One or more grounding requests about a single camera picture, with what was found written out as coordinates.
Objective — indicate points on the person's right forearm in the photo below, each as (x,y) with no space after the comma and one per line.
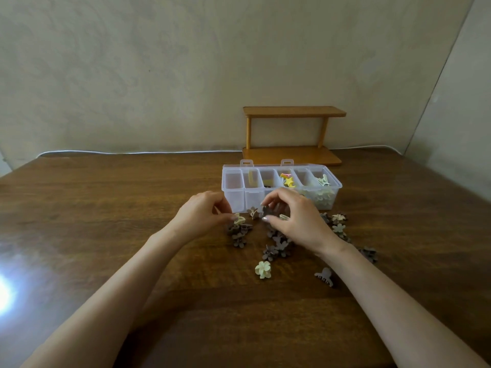
(402,310)

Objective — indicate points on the person's left forearm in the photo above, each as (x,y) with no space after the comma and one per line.
(107,306)

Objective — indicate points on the person's right hand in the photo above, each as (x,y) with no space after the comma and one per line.
(307,226)

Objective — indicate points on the person's left hand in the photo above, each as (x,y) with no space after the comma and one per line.
(199,216)

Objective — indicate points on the pale yellow flower claw clip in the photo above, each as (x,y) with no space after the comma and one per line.
(263,270)

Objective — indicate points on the solid yellow star clip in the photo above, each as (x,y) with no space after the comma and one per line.
(288,182)

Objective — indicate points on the pale yellow hair clip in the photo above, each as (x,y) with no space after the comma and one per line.
(251,178)

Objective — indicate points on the small wooden shelf rack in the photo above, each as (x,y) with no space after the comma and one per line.
(293,111)

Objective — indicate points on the clear plastic compartment box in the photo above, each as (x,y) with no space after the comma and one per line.
(234,187)

